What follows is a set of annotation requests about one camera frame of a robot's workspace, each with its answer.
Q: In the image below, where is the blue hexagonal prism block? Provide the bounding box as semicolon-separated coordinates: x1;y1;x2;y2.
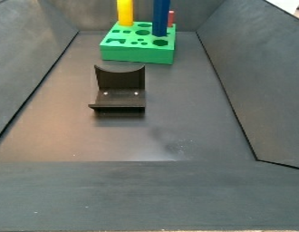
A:
152;0;171;37

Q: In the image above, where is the green shape sorter board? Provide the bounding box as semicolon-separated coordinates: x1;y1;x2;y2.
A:
99;22;176;64

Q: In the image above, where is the black curved stand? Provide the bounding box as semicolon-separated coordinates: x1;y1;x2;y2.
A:
88;66;147;111

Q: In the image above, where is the red rounded block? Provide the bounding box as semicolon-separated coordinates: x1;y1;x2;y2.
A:
168;10;175;27

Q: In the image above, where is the yellow rectangular block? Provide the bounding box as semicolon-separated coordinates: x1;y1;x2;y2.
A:
117;0;135;26

